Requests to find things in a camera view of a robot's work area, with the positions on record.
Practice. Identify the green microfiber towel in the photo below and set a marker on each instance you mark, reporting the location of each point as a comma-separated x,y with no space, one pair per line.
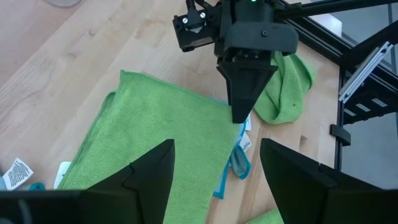
286,99
155,124
267,217

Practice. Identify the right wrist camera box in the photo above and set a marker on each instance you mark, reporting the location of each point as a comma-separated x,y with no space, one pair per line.
192,34

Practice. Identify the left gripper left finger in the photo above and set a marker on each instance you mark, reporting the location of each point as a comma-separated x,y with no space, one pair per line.
152,186

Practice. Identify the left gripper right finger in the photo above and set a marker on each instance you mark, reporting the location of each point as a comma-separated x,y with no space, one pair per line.
295,186

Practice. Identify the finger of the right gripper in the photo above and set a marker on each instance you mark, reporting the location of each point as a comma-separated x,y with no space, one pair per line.
245,84

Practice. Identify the black aluminium table frame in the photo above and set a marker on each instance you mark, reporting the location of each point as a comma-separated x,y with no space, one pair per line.
367,105

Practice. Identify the silver aluminium bar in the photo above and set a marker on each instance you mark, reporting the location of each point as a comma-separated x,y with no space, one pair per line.
363,73

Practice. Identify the black table edge bracket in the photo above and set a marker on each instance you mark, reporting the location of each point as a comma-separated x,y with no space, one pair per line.
340,134

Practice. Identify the clear plastic basket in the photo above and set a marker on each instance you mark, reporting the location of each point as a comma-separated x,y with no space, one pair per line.
63,3

